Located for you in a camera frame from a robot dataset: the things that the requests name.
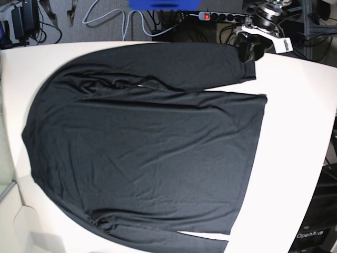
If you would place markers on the aluminium frame post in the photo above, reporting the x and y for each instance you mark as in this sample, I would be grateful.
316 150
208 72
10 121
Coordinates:
307 10

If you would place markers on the blue plastic bin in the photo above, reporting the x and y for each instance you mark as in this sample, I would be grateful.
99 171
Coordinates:
165 5

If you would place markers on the black power adapter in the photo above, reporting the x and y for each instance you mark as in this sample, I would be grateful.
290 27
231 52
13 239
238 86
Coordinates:
25 19

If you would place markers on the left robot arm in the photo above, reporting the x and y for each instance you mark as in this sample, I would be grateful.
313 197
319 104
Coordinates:
266 15

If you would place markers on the grey power strip red switch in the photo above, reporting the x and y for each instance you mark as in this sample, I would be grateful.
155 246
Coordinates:
220 17

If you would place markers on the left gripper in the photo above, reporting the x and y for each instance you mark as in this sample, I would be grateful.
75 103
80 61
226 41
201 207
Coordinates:
249 50

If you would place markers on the glass side panel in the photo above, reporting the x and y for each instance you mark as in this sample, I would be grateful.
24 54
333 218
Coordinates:
7 164

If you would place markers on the dark long-sleeve T-shirt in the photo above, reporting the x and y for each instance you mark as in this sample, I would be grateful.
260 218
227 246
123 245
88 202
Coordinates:
137 144

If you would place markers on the black OpenArm control box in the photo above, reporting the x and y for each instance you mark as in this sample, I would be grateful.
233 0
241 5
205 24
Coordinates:
317 232

